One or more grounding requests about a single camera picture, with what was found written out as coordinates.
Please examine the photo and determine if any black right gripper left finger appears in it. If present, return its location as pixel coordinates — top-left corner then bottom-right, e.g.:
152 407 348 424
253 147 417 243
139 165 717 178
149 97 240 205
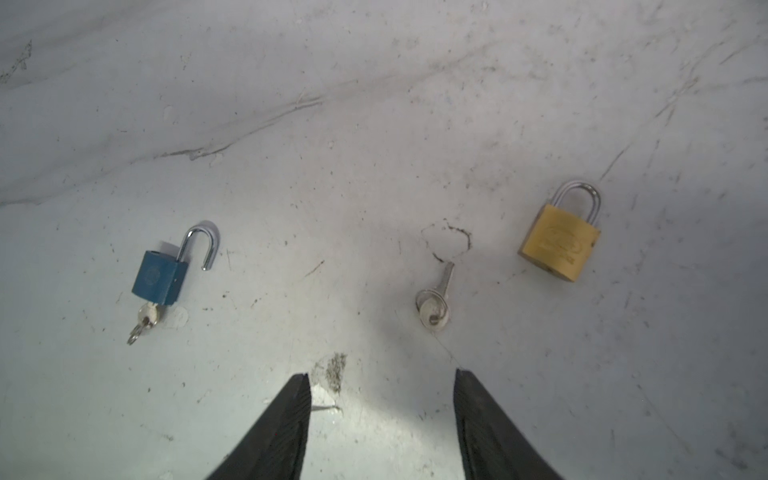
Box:
209 373 312 480

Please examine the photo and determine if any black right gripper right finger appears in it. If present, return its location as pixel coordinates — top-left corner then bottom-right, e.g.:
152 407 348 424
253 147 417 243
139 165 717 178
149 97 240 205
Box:
453 369 562 480

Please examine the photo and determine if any blue padlock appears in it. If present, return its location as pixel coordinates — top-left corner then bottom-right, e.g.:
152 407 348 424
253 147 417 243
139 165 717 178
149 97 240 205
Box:
132 221 220 306

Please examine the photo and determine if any brass padlock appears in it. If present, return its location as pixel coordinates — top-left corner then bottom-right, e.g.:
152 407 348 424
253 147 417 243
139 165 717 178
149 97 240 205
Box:
518 180 602 282

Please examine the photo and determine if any silver key with ring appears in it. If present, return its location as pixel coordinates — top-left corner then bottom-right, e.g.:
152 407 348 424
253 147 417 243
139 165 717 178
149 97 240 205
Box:
415 262 455 332

